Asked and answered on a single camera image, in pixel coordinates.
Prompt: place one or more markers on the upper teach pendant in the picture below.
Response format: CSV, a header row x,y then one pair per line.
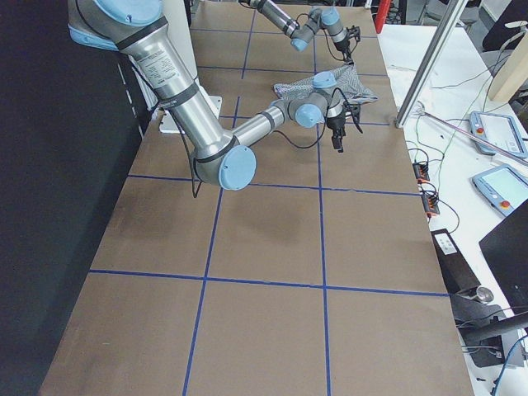
x,y
499,130

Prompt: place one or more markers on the lower orange black connector block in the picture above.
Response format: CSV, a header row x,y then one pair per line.
x,y
430,203

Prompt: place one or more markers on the lower teach pendant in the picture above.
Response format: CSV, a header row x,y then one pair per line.
x,y
503,187

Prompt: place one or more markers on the teach pendant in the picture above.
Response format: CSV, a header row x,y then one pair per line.
x,y
503,187
499,130

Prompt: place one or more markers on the upper orange black connector block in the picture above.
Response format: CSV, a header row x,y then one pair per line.
x,y
421,173

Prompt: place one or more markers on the striped polo shirt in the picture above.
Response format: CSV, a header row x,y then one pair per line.
x,y
345,77

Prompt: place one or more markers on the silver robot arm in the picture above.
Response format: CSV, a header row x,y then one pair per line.
x,y
326,20
220,157

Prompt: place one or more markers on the white pedestal column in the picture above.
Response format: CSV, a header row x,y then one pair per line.
x,y
178,33

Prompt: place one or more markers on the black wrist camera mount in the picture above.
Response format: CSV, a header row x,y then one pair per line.
x,y
353,112

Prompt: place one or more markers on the wooden board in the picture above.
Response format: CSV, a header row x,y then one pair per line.
x,y
513,73

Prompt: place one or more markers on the aluminium frame post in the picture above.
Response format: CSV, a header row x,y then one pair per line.
x,y
438,42

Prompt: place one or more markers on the red fire extinguisher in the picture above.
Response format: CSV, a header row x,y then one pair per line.
x,y
381,14

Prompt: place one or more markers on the black box with label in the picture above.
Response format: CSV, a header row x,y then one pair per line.
x,y
455,270

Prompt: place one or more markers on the orange black connector block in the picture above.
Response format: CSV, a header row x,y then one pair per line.
x,y
421,173
430,203

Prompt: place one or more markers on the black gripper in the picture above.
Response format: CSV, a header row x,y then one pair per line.
x,y
335,123
346,46

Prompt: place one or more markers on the black monitor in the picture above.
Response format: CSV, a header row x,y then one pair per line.
x,y
505,251

